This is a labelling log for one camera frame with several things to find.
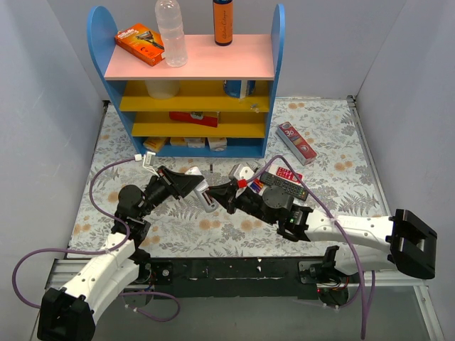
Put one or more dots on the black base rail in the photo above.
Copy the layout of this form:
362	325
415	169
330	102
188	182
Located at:
250	277

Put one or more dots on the white cup on shelf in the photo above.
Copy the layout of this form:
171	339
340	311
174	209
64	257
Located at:
162	89

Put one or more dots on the white and red remote control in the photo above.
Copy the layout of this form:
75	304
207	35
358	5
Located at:
209	204

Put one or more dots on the clear plastic bottle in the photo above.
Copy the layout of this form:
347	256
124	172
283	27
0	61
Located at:
170	25

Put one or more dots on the blue white box on shelf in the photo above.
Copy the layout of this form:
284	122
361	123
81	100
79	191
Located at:
239	88

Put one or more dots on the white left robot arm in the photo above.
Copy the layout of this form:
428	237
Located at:
72	311

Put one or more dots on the red yellow battery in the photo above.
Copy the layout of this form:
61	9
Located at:
256	185

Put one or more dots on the red box on shelf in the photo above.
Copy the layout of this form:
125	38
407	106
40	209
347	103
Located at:
202	118

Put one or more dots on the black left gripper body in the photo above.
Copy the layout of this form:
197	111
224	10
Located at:
170	183

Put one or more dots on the blue and yellow shelf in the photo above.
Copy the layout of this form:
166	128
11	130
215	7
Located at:
245	123

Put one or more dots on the white orange soap box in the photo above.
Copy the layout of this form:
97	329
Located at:
195	142

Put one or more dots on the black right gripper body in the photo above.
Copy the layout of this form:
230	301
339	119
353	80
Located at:
232	198

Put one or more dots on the yellow orange box on shelf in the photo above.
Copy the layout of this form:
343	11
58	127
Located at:
155	144

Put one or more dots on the black tv remote control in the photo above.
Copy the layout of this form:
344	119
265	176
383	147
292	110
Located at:
297	191

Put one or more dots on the red toothpaste box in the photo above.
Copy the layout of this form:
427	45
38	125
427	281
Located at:
299	147

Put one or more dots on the orange cologne bottle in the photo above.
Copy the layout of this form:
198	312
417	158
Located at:
223	22

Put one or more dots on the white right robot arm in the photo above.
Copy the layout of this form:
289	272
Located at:
402	241

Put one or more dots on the orange razor box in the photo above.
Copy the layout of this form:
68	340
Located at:
143	43

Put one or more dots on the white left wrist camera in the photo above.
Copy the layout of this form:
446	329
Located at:
147	160

